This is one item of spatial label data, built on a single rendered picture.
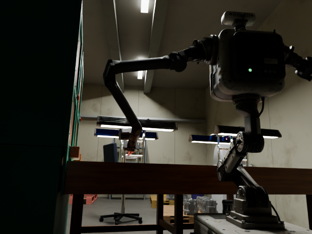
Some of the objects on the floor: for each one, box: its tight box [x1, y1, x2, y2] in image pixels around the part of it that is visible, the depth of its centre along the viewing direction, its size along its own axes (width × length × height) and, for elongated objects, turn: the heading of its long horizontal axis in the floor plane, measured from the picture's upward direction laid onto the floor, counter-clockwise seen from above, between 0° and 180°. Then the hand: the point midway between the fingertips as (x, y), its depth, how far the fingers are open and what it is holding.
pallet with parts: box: [163, 196, 218, 223], centre depth 405 cm, size 127×88×36 cm
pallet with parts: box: [150, 195, 189, 208], centre depth 601 cm, size 132×92×37 cm
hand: (128, 154), depth 172 cm, fingers closed
